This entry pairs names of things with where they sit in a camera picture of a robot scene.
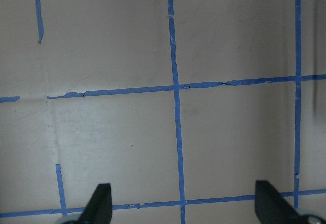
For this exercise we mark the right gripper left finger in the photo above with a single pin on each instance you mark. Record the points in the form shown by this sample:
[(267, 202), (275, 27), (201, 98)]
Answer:
[(99, 208)]

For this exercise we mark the brown paper table cover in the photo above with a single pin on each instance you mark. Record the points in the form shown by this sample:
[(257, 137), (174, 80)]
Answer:
[(181, 105)]

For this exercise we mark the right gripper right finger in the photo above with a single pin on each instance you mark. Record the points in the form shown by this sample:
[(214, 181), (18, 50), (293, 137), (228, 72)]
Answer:
[(271, 207)]

